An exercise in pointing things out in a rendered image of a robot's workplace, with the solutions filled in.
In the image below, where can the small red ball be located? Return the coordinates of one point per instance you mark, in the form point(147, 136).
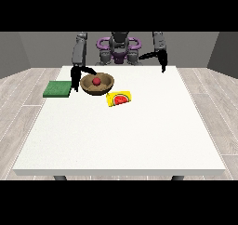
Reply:
point(97, 81)

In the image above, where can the green square pad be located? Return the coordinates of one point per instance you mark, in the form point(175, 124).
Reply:
point(57, 89)

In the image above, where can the brown wooden bowl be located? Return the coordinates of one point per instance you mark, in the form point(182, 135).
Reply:
point(97, 84)

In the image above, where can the grey robot trunk purple rings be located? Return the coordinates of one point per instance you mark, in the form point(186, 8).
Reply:
point(119, 50)

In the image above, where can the dark table leg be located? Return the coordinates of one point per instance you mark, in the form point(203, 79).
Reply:
point(60, 178)
point(177, 178)

